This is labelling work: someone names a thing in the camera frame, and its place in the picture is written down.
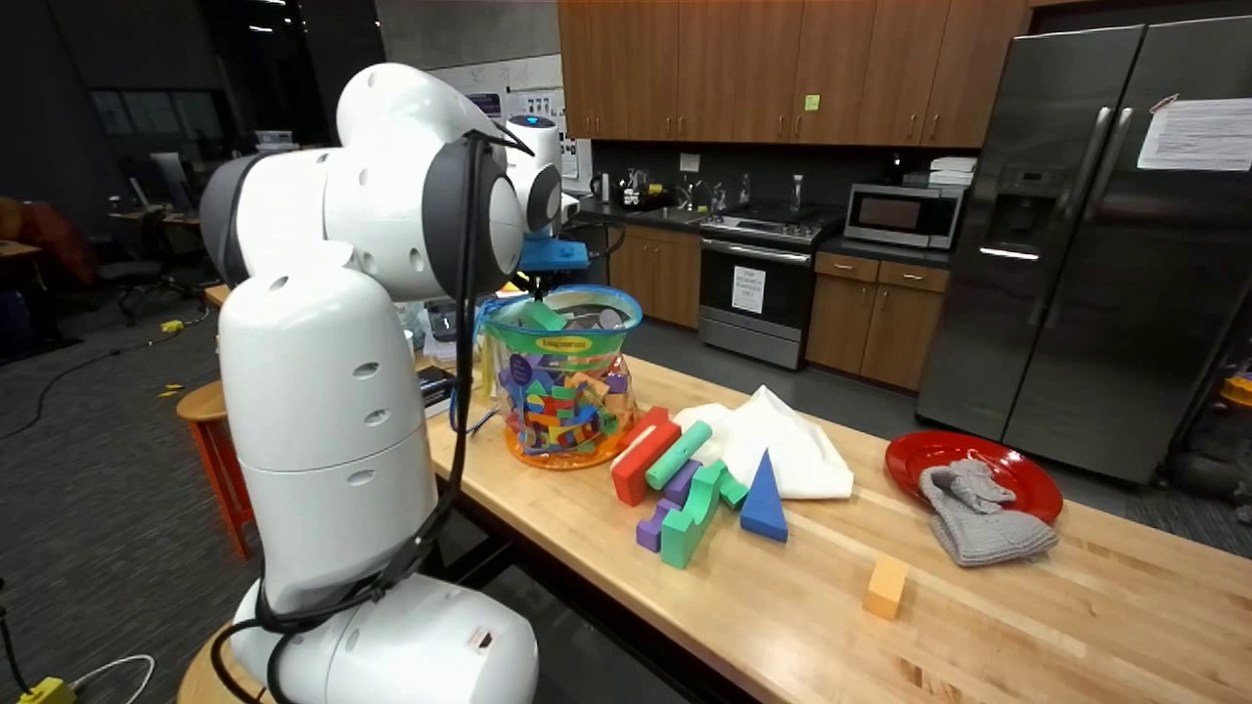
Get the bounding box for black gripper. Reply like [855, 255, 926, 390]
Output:
[526, 267, 589, 307]

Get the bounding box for clear bag with blue rim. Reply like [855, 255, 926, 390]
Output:
[475, 280, 647, 473]

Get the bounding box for long red foam block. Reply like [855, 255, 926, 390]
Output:
[608, 405, 686, 507]

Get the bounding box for small purple foam block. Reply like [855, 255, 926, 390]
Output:
[633, 457, 705, 554]

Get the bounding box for blue pyramid foam block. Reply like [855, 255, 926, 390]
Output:
[736, 444, 795, 547]

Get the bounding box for stainless steel stove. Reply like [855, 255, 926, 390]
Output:
[698, 212, 839, 370]

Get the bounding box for green foam rod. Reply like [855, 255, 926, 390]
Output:
[643, 417, 716, 496]

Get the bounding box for white cloth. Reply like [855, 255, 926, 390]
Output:
[672, 383, 859, 504]

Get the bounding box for brown wooden upper cabinets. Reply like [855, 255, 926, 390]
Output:
[557, 0, 1033, 152]

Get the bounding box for brown wooden cabinets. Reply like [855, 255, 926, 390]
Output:
[608, 224, 954, 393]
[557, 0, 1033, 152]

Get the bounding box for brown wooden lower cabinets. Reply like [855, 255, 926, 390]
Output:
[608, 224, 954, 393]

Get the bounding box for silver microwave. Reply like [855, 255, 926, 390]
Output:
[843, 181, 969, 255]

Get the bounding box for orange round stool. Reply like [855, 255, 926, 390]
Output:
[171, 378, 257, 564]

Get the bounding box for small yellow foam cube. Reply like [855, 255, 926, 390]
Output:
[866, 554, 913, 620]

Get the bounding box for red plate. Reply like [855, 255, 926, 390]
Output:
[881, 426, 1067, 529]

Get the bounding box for gray cloth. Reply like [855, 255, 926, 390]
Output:
[917, 452, 1061, 572]

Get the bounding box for stainless steel fridge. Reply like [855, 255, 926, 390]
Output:
[913, 11, 1252, 490]

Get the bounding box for white paper sheet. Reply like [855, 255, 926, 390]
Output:
[1136, 94, 1252, 176]

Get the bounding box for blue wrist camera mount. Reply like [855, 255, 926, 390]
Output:
[516, 232, 596, 277]

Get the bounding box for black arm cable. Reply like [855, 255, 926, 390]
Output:
[209, 130, 505, 704]

